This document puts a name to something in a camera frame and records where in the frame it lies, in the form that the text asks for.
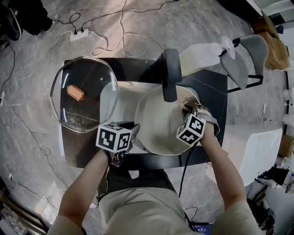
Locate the black electronic equipment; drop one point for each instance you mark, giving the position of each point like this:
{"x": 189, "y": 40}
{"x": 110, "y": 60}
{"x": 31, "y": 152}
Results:
{"x": 280, "y": 176}

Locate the person's right forearm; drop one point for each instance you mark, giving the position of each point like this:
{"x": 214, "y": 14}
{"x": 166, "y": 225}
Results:
{"x": 220, "y": 169}

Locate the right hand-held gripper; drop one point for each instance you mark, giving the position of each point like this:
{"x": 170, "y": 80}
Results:
{"x": 190, "y": 129}

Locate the white power strip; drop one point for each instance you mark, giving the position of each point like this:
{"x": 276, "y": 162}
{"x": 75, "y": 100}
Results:
{"x": 79, "y": 35}

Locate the person's dark trousers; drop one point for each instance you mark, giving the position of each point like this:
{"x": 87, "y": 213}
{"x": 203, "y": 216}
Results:
{"x": 142, "y": 181}

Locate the large cardboard box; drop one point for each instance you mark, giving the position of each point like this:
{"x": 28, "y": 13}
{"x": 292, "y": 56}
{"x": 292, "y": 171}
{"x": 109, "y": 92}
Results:
{"x": 276, "y": 51}

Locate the white wall adapter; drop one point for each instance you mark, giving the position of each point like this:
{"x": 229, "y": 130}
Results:
{"x": 2, "y": 98}

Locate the metal storage rack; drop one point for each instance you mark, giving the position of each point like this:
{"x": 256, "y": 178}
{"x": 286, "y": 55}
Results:
{"x": 16, "y": 215}

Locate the person's right hand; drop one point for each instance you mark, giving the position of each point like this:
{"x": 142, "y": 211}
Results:
{"x": 203, "y": 111}

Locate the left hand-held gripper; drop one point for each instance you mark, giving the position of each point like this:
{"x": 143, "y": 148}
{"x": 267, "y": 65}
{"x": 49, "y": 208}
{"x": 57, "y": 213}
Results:
{"x": 112, "y": 137}

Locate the small cardboard box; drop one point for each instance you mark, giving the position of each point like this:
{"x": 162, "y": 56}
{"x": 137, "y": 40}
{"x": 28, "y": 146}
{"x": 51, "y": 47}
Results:
{"x": 264, "y": 24}

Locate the white side desk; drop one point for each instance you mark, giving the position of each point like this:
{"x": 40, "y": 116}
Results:
{"x": 257, "y": 156}

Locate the blue screen device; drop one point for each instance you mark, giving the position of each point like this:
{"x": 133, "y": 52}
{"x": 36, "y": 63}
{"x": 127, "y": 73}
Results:
{"x": 201, "y": 229}

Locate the person's beige shirt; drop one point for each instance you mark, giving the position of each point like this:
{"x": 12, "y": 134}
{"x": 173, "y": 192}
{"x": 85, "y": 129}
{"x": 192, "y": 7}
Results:
{"x": 142, "y": 213}

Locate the grey padded chair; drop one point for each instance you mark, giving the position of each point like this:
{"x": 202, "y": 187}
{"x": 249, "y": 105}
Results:
{"x": 236, "y": 68}

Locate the white paper roll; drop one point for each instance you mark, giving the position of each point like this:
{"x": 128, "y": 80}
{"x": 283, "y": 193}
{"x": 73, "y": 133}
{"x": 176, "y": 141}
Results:
{"x": 289, "y": 94}
{"x": 289, "y": 119}

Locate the white plastic disc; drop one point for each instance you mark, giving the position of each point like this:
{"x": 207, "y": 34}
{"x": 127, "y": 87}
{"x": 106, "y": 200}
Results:
{"x": 228, "y": 46}

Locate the person's left forearm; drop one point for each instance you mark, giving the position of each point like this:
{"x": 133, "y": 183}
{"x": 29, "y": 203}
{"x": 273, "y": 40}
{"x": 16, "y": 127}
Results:
{"x": 85, "y": 181}

